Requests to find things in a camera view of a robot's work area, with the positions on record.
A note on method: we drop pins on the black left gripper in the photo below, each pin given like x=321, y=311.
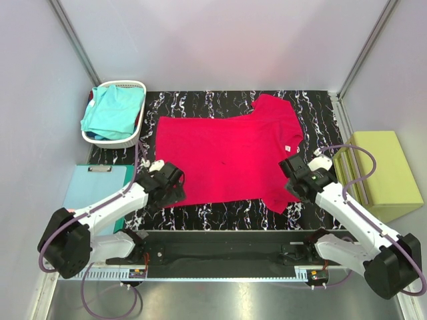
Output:
x=178, y=192

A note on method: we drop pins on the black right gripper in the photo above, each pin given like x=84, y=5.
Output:
x=289, y=184

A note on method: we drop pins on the pink t shirt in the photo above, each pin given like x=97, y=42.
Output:
x=233, y=159

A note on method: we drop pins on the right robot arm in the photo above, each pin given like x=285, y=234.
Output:
x=389, y=262

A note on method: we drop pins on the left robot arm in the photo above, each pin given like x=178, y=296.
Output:
x=73, y=240

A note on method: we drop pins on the white laundry basket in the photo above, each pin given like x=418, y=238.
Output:
x=131, y=141

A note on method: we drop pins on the green cutting mat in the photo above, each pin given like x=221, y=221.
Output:
x=121, y=220

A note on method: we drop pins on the yellow green drawer box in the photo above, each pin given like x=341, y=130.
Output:
x=391, y=192

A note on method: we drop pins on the light blue clipboard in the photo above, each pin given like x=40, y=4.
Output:
x=92, y=183

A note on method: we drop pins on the turquoise t shirt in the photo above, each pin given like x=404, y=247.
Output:
x=114, y=112

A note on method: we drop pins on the blue t shirt in basket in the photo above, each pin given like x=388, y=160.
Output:
x=95, y=136

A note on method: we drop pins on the red t shirt in basket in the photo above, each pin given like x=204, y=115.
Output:
x=90, y=100

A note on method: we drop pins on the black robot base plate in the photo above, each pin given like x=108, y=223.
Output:
x=222, y=255

